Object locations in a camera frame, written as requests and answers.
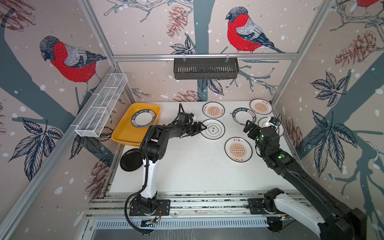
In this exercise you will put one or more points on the yellow plastic bin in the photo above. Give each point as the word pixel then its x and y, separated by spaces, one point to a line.
pixel 125 133

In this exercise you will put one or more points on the orange sunburst plate front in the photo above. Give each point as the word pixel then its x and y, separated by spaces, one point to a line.
pixel 238 149

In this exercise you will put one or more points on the green rimmed plate right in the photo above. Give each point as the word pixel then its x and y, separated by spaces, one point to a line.
pixel 242 115

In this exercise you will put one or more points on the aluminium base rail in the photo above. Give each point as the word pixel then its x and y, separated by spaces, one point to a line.
pixel 190 210

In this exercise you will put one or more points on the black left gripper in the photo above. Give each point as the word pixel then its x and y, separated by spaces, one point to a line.
pixel 196 131

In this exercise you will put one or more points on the black round plate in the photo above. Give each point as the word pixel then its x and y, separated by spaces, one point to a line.
pixel 131 160

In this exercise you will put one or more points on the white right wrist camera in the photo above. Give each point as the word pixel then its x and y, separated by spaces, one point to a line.
pixel 273 122

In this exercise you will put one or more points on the orange sunburst plate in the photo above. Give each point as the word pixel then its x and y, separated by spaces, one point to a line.
pixel 213 110
pixel 238 149

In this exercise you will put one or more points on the white black pattern plate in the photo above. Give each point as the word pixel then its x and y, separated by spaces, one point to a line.
pixel 214 131
pixel 263 123

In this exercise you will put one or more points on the white wire basket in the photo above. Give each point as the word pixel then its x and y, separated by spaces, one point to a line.
pixel 98 113

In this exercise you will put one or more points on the orange sunburst plate corner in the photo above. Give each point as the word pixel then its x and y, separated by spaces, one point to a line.
pixel 261 107

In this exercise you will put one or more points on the green rimmed lettered plate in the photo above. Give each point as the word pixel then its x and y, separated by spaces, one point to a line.
pixel 143 118

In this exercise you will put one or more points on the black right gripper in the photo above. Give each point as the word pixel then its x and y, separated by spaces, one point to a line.
pixel 256 130

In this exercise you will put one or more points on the horizontal aluminium frame bar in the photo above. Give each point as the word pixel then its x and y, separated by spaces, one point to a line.
pixel 153 58

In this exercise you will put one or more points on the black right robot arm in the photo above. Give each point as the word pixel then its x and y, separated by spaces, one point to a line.
pixel 328 218

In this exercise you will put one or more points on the black hanging basket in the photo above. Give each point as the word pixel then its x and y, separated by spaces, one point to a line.
pixel 206 68

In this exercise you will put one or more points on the aluminium frame post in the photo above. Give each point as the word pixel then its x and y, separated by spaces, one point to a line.
pixel 100 35

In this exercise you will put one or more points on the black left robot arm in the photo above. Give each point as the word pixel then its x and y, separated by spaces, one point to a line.
pixel 153 149

